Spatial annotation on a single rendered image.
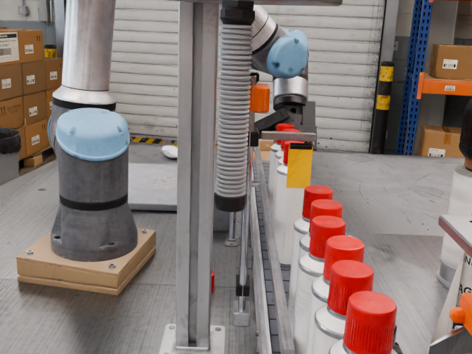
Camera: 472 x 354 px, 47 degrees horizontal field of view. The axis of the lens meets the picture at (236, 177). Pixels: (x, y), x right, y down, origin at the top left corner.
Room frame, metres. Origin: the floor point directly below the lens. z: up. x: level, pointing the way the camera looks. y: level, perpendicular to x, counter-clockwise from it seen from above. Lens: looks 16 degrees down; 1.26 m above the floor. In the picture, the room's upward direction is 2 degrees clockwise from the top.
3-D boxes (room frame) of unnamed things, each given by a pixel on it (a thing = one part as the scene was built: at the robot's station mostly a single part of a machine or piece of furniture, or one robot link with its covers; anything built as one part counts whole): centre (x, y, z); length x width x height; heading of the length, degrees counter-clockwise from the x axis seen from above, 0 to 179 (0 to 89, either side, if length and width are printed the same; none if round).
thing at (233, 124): (0.54, 0.00, 1.18); 0.04 x 0.04 x 0.21
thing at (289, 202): (0.84, -0.09, 0.98); 0.05 x 0.05 x 0.20
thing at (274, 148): (0.99, -0.09, 0.98); 0.05 x 0.05 x 0.20
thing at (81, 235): (0.89, 0.25, 0.92); 0.15 x 0.15 x 0.10
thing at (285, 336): (0.99, -0.05, 0.95); 1.07 x 0.01 x 0.01; 0
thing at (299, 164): (0.65, -0.08, 1.09); 0.03 x 0.01 x 0.06; 90
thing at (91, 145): (0.89, 0.25, 1.04); 0.13 x 0.12 x 0.14; 24
